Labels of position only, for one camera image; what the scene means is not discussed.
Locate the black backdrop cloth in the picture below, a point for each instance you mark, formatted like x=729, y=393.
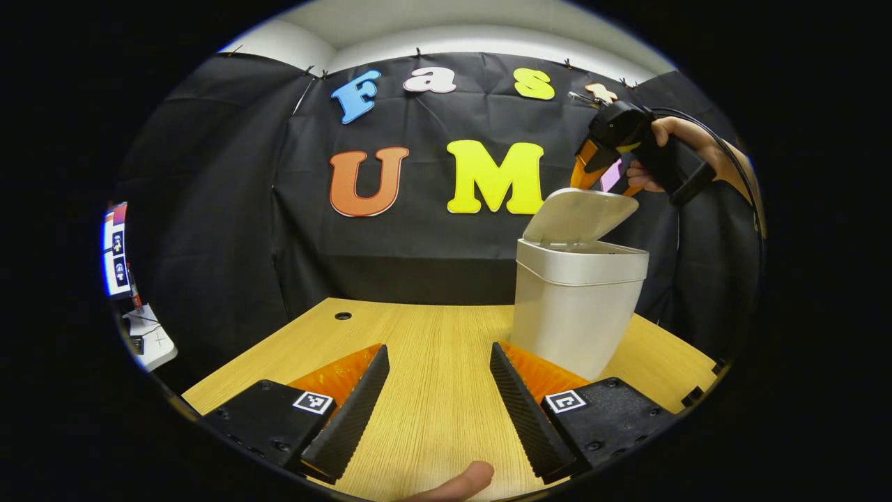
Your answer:
x=209, y=244

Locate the white side table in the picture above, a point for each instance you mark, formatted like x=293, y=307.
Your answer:
x=157, y=345

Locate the wooden desktop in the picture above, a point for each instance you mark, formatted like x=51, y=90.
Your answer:
x=432, y=376

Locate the white desktop garbage bin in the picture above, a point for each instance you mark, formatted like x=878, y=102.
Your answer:
x=571, y=314

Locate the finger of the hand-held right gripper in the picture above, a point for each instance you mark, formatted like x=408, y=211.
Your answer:
x=584, y=167
x=633, y=189

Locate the computer monitor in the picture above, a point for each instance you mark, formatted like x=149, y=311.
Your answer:
x=115, y=254

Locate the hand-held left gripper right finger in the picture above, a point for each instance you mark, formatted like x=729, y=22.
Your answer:
x=526, y=418

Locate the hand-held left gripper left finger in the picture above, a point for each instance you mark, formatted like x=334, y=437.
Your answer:
x=352, y=415

